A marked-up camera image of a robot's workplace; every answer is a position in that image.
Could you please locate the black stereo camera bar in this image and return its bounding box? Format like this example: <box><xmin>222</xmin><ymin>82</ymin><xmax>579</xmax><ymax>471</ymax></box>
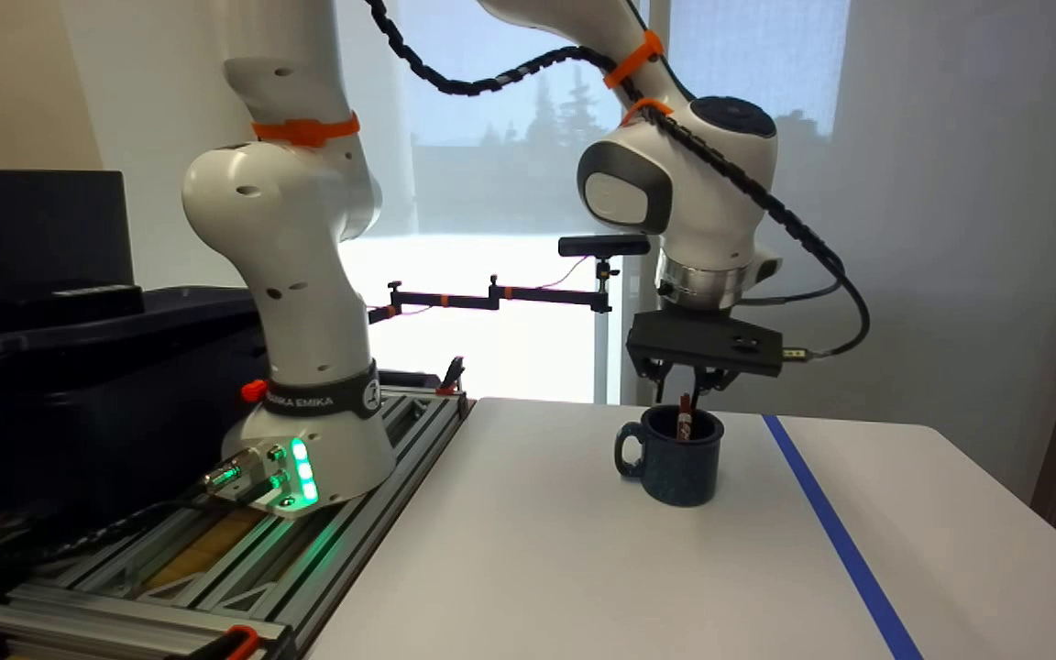
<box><xmin>554</xmin><ymin>231</ymin><xmax>651</xmax><ymax>259</ymax></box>

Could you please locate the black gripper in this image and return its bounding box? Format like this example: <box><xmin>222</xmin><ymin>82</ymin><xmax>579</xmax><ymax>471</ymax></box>
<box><xmin>642</xmin><ymin>354</ymin><xmax>741</xmax><ymax>413</ymax></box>

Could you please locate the white camera stand pole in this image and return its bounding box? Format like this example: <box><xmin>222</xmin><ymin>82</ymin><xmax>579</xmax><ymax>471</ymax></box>
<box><xmin>590</xmin><ymin>254</ymin><xmax>618</xmax><ymax>406</ymax></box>

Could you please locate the aluminium rail mounting frame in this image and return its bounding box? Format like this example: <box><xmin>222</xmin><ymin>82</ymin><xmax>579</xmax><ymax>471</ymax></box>
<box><xmin>0</xmin><ymin>363</ymin><xmax>478</xmax><ymax>660</ymax></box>

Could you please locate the black monitor with blue light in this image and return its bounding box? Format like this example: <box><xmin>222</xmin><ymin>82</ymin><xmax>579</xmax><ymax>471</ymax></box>
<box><xmin>0</xmin><ymin>166</ymin><xmax>147</xmax><ymax>323</ymax></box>

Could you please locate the black red articulated camera arm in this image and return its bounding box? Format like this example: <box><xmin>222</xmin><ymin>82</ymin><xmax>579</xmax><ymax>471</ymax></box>
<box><xmin>368</xmin><ymin>276</ymin><xmax>615</xmax><ymax>328</ymax></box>

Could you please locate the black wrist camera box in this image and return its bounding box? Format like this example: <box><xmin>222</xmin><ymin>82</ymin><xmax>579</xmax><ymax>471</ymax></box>
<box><xmin>622</xmin><ymin>307</ymin><xmax>787</xmax><ymax>369</ymax></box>

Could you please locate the black equipment cabinet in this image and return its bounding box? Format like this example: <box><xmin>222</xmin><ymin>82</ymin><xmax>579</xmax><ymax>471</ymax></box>
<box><xmin>0</xmin><ymin>282</ymin><xmax>279</xmax><ymax>607</ymax></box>

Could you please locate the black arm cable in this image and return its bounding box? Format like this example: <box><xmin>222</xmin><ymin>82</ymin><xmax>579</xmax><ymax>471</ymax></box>
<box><xmin>363</xmin><ymin>0</ymin><xmax>876</xmax><ymax>367</ymax></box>

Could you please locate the blue tape line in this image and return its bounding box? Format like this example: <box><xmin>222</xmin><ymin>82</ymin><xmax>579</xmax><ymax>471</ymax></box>
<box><xmin>759</xmin><ymin>411</ymin><xmax>929</xmax><ymax>660</ymax></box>

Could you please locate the dark green enamel mug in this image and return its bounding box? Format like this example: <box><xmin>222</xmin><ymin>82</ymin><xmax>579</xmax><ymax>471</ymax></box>
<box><xmin>613</xmin><ymin>405</ymin><xmax>731</xmax><ymax>511</ymax></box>

